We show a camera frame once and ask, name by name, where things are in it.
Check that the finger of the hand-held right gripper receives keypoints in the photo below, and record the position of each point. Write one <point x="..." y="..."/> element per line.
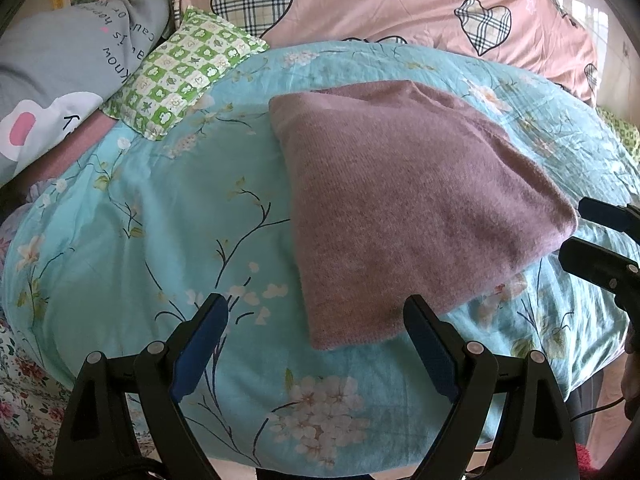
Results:
<point x="600" y="212"/>
<point x="590" y="260"/>

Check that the green checkered pillow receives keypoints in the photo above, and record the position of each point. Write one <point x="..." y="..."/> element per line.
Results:
<point x="185" y="70"/>

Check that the green patterned cloth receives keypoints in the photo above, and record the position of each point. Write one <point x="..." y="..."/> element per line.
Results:
<point x="622" y="132"/>

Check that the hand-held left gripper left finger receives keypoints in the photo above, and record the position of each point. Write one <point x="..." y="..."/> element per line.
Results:
<point x="195" y="355"/>

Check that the teal floral blanket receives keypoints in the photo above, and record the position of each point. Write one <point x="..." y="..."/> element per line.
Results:
<point x="150" y="240"/>

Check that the floral bed sheet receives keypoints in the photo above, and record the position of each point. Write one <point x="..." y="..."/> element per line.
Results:
<point x="30" y="400"/>

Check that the red fuzzy cloth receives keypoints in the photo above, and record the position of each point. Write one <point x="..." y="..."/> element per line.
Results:
<point x="590" y="462"/>

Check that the pink duvet with plaid hearts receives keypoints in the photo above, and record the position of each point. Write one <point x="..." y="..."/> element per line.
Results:
<point x="375" y="5"/>

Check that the mauve knit sweater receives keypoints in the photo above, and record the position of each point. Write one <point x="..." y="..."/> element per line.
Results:
<point x="400" y="185"/>

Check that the grey printed pillow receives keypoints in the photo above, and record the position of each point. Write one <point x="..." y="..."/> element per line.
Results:
<point x="60" y="60"/>

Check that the dusty pink cloth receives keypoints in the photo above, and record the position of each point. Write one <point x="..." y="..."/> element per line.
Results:
<point x="75" y="147"/>

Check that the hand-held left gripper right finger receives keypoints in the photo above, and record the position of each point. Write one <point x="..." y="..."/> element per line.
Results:
<point x="435" y="355"/>

